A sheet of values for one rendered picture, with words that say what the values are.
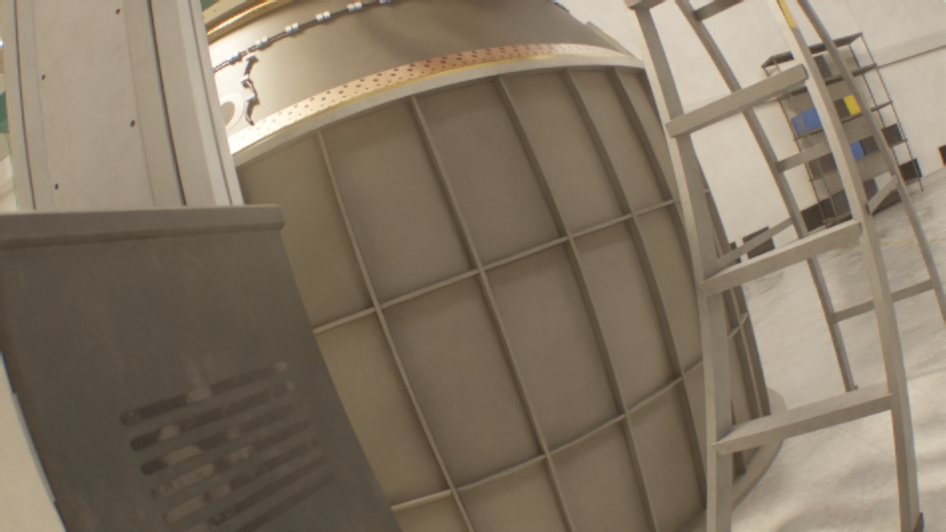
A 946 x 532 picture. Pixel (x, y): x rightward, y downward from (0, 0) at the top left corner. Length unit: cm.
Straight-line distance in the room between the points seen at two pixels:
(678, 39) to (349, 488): 742
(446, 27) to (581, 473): 102
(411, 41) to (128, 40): 106
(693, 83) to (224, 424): 739
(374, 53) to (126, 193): 105
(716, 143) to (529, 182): 601
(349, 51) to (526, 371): 77
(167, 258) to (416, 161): 122
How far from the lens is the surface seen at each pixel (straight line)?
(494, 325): 161
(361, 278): 159
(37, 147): 96
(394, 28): 185
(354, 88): 167
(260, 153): 160
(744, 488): 195
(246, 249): 53
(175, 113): 78
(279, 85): 177
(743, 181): 764
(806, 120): 750
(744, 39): 806
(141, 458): 36
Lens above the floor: 73
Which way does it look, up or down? 2 degrees up
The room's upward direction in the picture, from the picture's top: 21 degrees counter-clockwise
